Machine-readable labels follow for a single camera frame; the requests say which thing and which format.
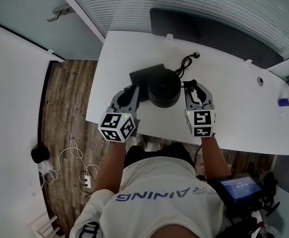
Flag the white printed t-shirt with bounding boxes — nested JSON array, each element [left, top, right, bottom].
[[69, 156, 228, 238]]

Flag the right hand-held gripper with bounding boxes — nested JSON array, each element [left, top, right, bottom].
[[183, 79, 217, 137]]

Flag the frosted glass door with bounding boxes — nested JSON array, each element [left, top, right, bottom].
[[0, 0, 104, 60]]

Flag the black square base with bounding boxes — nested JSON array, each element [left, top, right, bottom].
[[129, 63, 165, 103]]

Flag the black power cable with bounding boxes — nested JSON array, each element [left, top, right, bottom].
[[173, 52, 201, 80]]

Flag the white metal rack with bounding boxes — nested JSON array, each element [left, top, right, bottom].
[[29, 211, 60, 238]]

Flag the person's left forearm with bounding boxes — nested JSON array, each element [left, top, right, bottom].
[[94, 139, 128, 194]]

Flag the metal door handle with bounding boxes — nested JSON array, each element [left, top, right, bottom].
[[47, 5, 71, 23]]

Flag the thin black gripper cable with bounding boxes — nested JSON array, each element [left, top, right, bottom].
[[193, 144, 204, 170]]

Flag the black tablet with lit screen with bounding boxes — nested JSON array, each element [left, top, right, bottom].
[[218, 173, 263, 203]]

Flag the white blue spray bottle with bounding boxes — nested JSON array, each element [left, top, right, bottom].
[[277, 96, 289, 108]]

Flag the black shorts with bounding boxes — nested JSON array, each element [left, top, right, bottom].
[[123, 142, 195, 170]]

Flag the black shoulder strap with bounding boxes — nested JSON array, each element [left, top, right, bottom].
[[77, 221, 101, 238]]

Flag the black equipment stand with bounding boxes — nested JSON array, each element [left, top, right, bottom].
[[196, 161, 281, 238]]

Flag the white floor cable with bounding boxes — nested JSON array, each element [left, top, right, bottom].
[[39, 139, 101, 190]]

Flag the white power strip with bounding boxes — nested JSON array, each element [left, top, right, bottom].
[[83, 174, 93, 189]]

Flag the black pot with handle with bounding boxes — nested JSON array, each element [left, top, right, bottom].
[[147, 67, 197, 109]]

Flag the clear plastic bag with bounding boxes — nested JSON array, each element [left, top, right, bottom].
[[37, 159, 55, 184]]

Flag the black round pouch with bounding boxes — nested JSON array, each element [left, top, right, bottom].
[[30, 144, 51, 164]]

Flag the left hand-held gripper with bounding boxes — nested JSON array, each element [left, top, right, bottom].
[[98, 84, 141, 143]]

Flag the wide black desk partition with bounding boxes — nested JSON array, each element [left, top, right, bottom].
[[149, 7, 284, 70]]

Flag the person's right forearm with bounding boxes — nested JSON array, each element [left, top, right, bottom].
[[199, 135, 232, 180]]

